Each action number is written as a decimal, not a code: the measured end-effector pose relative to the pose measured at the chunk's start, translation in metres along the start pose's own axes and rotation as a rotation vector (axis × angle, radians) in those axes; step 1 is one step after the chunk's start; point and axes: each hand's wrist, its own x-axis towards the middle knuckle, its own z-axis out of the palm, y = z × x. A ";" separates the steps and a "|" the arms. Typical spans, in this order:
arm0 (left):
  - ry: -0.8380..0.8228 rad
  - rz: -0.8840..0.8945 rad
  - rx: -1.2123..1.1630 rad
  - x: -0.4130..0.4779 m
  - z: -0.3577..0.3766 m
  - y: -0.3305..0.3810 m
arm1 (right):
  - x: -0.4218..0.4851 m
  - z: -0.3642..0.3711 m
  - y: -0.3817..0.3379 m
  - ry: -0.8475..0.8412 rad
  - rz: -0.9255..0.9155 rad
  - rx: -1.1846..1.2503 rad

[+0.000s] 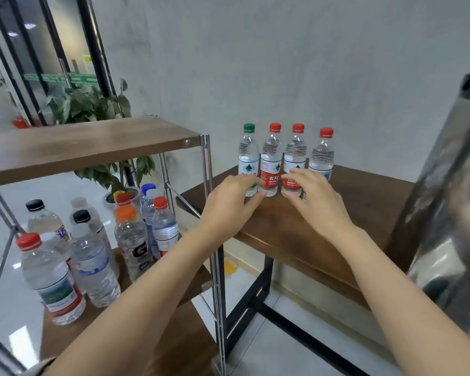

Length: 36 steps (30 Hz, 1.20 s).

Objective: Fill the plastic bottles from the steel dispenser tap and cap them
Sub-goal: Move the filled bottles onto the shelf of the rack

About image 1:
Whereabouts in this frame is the green potted plant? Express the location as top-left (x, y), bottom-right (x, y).
top-left (47, 78), bottom-right (158, 193)

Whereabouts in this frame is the person's left hand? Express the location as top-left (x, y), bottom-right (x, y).
top-left (199, 174), bottom-right (266, 243)

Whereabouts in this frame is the orange cap clear plastic bottle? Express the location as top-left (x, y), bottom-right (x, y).
top-left (114, 203), bottom-right (154, 281)

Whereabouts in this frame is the wooden metal shelf rack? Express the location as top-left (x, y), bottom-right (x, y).
top-left (0, 115), bottom-right (230, 376)

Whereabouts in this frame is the green label plastic water bottle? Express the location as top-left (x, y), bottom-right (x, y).
top-left (238, 123), bottom-right (260, 196)

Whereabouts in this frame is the stainless steel water dispenser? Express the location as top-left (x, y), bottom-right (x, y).
top-left (387, 62), bottom-right (470, 342)

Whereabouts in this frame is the person's left forearm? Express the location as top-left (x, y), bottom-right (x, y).
top-left (43, 227), bottom-right (224, 376)

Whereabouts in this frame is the white-cap blue-label bottle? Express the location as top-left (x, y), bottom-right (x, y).
top-left (66, 225), bottom-right (122, 309)

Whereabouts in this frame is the orange label black cap bottle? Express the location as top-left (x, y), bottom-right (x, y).
top-left (26, 199), bottom-right (72, 255)

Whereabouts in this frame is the black metal table frame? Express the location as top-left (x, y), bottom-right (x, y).
top-left (219, 254), bottom-right (369, 376)

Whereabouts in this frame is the green red label plastic bottle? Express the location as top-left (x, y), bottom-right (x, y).
top-left (309, 127), bottom-right (335, 183)

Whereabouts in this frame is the blue cap plastic bottle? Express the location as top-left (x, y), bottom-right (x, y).
top-left (139, 183), bottom-right (158, 224)

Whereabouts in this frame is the person's right hand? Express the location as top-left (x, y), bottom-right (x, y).
top-left (280, 168), bottom-right (354, 243)

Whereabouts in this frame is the white plant pot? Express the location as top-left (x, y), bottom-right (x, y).
top-left (104, 185), bottom-right (144, 210)

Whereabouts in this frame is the person's right forearm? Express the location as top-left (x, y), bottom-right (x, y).
top-left (333, 227), bottom-right (470, 376)

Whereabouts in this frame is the slim blue label plastic bottle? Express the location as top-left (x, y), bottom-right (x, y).
top-left (70, 196), bottom-right (103, 232)

